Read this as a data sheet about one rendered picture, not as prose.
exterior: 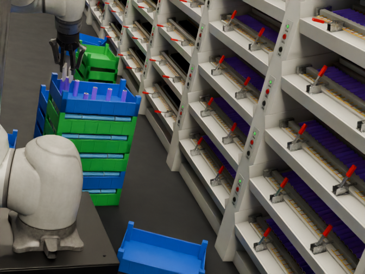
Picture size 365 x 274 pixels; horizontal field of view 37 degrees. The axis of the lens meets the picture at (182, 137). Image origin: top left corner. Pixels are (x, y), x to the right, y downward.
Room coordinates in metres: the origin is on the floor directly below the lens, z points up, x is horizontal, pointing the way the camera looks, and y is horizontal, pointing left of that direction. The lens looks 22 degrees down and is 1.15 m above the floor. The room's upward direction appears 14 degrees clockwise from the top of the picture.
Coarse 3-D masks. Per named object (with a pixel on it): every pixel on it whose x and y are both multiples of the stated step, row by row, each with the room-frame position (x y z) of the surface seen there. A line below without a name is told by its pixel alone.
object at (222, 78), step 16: (224, 48) 2.41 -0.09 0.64; (208, 64) 2.36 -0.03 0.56; (224, 64) 2.29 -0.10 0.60; (240, 64) 2.30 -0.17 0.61; (208, 80) 2.26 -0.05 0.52; (224, 80) 2.16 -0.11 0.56; (240, 80) 2.12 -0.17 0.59; (256, 80) 2.11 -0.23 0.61; (224, 96) 2.08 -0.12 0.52; (240, 96) 1.98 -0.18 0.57; (256, 96) 1.97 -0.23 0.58; (240, 112) 1.93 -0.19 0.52
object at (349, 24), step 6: (324, 12) 1.70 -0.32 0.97; (330, 12) 1.69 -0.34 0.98; (330, 18) 1.67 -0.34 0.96; (336, 18) 1.64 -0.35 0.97; (342, 18) 1.62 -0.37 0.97; (348, 24) 1.58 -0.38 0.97; (354, 24) 1.56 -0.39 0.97; (360, 24) 1.55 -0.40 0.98; (354, 30) 1.55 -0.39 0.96; (360, 30) 1.52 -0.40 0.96
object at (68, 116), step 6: (54, 102) 1.91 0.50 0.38; (54, 108) 1.89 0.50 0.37; (66, 114) 1.81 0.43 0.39; (72, 114) 1.82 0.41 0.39; (78, 114) 1.84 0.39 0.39; (84, 114) 1.86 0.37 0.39; (90, 114) 1.87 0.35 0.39; (96, 114) 1.89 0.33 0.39; (102, 120) 1.89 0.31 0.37; (108, 120) 1.89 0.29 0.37; (114, 120) 1.90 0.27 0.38; (120, 120) 1.91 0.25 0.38; (126, 120) 1.92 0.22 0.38
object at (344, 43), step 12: (324, 0) 1.75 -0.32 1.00; (336, 0) 1.77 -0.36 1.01; (348, 0) 1.78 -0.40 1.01; (360, 0) 1.76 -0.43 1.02; (300, 12) 1.72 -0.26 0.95; (312, 12) 1.74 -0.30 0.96; (300, 24) 1.72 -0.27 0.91; (312, 24) 1.65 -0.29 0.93; (324, 24) 1.65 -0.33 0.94; (312, 36) 1.65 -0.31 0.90; (324, 36) 1.59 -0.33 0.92; (336, 36) 1.53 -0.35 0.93; (348, 36) 1.53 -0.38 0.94; (336, 48) 1.53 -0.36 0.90; (348, 48) 1.48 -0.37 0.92; (360, 48) 1.43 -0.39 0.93; (360, 60) 1.42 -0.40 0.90
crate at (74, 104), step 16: (64, 96) 1.79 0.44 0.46; (80, 96) 1.99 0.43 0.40; (96, 96) 2.03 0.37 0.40; (112, 96) 2.08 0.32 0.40; (128, 96) 2.04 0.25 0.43; (64, 112) 1.80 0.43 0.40; (80, 112) 1.83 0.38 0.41; (96, 112) 1.85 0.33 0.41; (112, 112) 1.89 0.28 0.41; (128, 112) 1.92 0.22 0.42
